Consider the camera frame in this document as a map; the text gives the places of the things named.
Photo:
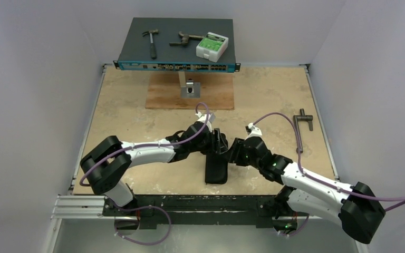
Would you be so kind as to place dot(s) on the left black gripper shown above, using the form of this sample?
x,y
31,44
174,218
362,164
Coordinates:
x,y
216,146

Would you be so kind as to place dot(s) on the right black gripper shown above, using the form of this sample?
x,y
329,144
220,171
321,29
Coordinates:
x,y
237,151

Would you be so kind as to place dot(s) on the black zippered tool case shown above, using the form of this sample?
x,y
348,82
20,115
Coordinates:
x,y
216,169

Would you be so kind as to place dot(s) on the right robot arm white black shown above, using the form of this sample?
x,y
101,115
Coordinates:
x,y
352,207

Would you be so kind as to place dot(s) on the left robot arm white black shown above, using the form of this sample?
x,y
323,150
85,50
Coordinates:
x,y
105,165

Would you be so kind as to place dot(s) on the wooden board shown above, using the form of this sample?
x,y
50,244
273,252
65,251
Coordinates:
x,y
166,91

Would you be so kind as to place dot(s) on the white green plastic box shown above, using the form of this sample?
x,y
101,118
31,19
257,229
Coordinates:
x,y
212,47

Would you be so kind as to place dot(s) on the rusty metal clamp tool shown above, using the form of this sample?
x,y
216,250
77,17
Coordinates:
x,y
185,38

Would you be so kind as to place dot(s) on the claw hammer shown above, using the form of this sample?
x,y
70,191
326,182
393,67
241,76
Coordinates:
x,y
151,33

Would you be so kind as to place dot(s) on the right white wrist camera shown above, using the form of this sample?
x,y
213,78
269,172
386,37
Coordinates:
x,y
253,131

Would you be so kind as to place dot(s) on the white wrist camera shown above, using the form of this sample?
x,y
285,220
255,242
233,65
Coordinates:
x,y
253,131
204,117

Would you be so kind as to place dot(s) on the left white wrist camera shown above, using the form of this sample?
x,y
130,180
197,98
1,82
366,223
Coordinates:
x,y
204,117

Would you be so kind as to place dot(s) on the metal stand bracket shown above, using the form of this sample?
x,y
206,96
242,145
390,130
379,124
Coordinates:
x,y
189,89

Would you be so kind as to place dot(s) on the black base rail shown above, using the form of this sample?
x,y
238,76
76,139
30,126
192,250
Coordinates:
x,y
261,211

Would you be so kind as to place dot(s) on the network switch rack unit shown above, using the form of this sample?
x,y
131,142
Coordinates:
x,y
135,53

